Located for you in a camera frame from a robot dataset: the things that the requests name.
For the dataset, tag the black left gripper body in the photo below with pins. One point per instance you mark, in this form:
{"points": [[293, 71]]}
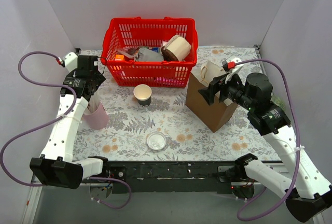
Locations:
{"points": [[94, 84]]}

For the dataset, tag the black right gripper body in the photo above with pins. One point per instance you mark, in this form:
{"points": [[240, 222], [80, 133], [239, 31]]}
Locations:
{"points": [[218, 92]]}

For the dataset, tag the brown paper bag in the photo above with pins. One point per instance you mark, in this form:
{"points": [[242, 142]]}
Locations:
{"points": [[214, 114]]}

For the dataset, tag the white plastic cup lid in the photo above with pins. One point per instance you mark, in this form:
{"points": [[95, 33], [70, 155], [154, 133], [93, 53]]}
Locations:
{"points": [[156, 141]]}

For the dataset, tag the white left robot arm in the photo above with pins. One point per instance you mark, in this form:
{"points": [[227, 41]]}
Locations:
{"points": [[79, 101]]}

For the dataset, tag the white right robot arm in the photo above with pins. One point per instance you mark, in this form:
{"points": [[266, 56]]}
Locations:
{"points": [[311, 192]]}

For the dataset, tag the orange snack box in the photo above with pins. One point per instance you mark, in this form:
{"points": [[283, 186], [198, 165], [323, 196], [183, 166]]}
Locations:
{"points": [[119, 57]]}

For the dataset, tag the pink cup of straws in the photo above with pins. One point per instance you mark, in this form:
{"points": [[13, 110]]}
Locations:
{"points": [[98, 119]]}

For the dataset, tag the green melon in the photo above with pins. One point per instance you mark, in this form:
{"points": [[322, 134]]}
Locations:
{"points": [[279, 102]]}

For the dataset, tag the clear plastic snack packet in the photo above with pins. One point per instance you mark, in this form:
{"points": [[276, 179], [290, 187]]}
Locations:
{"points": [[129, 53]]}

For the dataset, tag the red plastic shopping basket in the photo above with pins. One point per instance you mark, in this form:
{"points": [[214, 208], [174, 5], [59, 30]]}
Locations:
{"points": [[152, 34]]}

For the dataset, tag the grey crumpled pouch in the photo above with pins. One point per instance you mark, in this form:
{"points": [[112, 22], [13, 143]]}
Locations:
{"points": [[147, 55]]}

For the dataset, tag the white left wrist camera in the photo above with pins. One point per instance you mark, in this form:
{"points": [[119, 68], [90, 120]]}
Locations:
{"points": [[69, 61]]}

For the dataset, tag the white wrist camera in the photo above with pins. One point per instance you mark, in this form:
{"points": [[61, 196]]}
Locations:
{"points": [[231, 67], [69, 61]]}

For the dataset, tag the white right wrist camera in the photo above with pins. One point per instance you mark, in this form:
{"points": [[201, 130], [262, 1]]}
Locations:
{"points": [[231, 67]]}

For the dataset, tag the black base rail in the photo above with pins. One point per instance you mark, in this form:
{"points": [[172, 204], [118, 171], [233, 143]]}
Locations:
{"points": [[144, 176]]}

